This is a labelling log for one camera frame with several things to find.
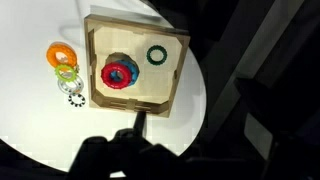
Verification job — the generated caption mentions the clear ring with beads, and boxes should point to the clear ring with beads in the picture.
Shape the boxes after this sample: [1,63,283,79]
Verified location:
[57,74,85,95]

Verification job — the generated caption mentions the orange ring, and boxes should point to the orange ring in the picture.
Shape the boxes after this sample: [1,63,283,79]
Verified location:
[45,42,78,69]

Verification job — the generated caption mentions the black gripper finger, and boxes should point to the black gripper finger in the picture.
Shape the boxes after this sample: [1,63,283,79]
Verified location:
[133,111,146,136]

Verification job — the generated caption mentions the black and white ring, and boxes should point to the black and white ring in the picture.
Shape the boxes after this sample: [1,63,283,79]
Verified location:
[67,93,87,108]

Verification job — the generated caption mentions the yellow-green ring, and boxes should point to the yellow-green ring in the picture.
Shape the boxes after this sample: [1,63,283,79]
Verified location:
[54,63,78,81]

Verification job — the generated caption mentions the blue ring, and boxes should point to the blue ring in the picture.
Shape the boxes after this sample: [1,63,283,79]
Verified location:
[117,59,141,87]

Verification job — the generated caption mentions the wooden tray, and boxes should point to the wooden tray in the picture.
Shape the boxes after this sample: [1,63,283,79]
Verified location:
[84,14,190,117]

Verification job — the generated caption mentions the dark green ring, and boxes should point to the dark green ring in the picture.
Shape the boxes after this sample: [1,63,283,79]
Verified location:
[146,45,168,67]

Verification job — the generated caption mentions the red ring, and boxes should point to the red ring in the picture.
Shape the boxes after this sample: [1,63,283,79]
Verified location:
[101,62,134,90]

